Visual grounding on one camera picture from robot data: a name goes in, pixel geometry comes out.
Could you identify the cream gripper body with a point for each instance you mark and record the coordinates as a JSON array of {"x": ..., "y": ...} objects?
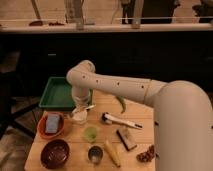
[{"x": 78, "y": 110}]

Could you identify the silver metal fork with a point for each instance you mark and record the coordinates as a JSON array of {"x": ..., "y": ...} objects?
[{"x": 89, "y": 107}]

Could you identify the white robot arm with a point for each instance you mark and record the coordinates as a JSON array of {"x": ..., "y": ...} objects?
[{"x": 182, "y": 112}]

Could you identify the white paper cup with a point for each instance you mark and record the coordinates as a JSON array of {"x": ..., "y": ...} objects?
[{"x": 80, "y": 117}]

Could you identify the small green cup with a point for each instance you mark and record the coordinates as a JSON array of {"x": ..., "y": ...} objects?
[{"x": 90, "y": 134}]

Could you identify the small metal cup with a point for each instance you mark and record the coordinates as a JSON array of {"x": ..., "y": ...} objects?
[{"x": 95, "y": 154}]

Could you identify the green plastic tray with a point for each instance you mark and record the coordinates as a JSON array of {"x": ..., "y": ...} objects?
[{"x": 57, "y": 95}]

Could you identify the blue sponge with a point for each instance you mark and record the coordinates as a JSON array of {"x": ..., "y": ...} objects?
[{"x": 52, "y": 123}]

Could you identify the orange plastic bowl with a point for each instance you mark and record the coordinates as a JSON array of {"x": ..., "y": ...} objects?
[{"x": 42, "y": 123}]

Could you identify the green chili pepper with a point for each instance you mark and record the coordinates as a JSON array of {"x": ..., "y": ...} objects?
[{"x": 122, "y": 103}]

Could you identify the dark red bowl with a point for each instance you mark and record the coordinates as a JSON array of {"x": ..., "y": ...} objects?
[{"x": 55, "y": 154}]

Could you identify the yellow corn cob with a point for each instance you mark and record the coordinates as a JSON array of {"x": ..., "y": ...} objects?
[{"x": 110, "y": 149}]

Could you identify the brown black rectangular block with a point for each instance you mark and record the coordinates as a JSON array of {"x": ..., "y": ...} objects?
[{"x": 126, "y": 138}]

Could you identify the brown grape bunch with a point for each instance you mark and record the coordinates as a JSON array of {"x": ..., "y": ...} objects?
[{"x": 146, "y": 156}]

